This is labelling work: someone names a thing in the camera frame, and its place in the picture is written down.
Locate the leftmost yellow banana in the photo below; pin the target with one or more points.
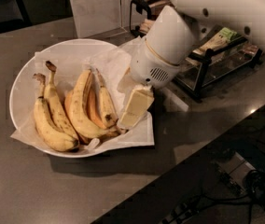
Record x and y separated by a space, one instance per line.
47 130

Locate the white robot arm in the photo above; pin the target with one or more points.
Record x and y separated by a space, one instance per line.
246 17

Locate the large yellow banana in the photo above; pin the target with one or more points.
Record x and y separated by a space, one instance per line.
77 109

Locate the small yellow banana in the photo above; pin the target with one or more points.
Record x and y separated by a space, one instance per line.
107 109

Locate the white bowl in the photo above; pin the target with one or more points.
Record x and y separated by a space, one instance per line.
73 47

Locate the green tea packets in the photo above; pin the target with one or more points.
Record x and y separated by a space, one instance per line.
227 34

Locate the black wire condiment rack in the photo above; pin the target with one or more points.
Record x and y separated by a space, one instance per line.
213 66

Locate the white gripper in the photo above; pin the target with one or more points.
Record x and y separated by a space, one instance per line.
149 66

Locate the white paper liner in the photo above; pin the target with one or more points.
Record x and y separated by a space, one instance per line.
114 66

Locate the orange banana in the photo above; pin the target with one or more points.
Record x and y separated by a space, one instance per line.
92 110

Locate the white paper bag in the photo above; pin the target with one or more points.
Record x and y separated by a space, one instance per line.
93 17

